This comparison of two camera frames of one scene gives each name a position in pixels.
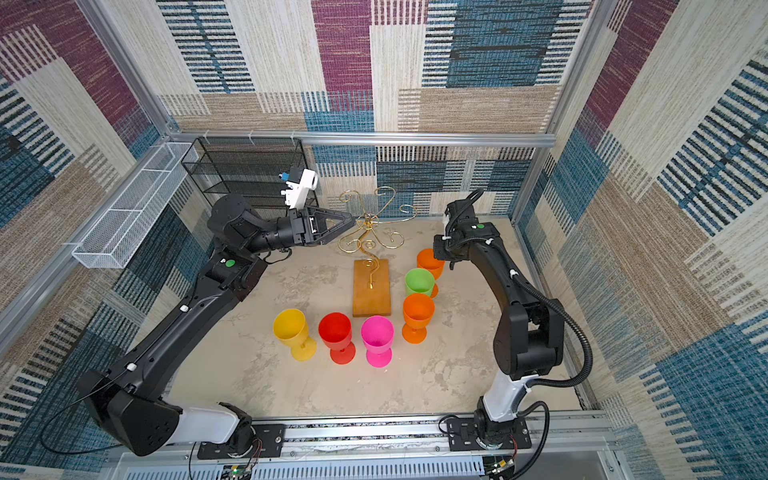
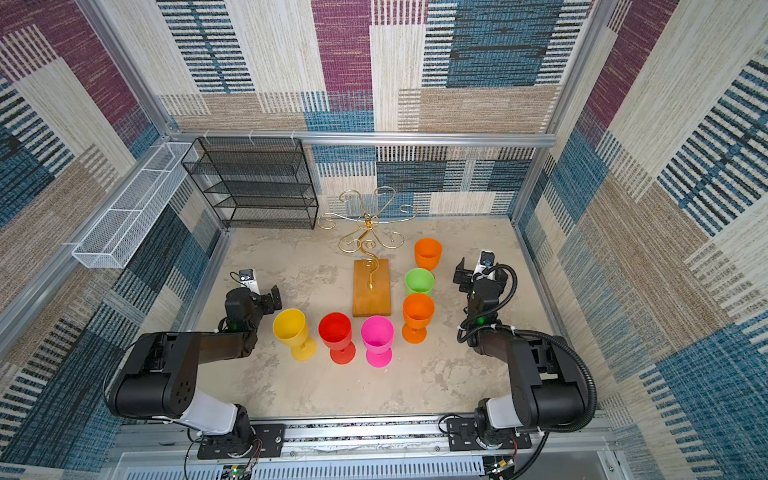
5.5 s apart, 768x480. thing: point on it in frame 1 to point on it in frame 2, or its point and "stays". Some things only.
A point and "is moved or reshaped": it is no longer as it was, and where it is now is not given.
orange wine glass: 418,310 stays
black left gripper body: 297,233 to 268,307
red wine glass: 335,332 stays
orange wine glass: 426,260 is moved or reshaped
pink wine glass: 377,334 stays
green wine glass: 419,281 stays
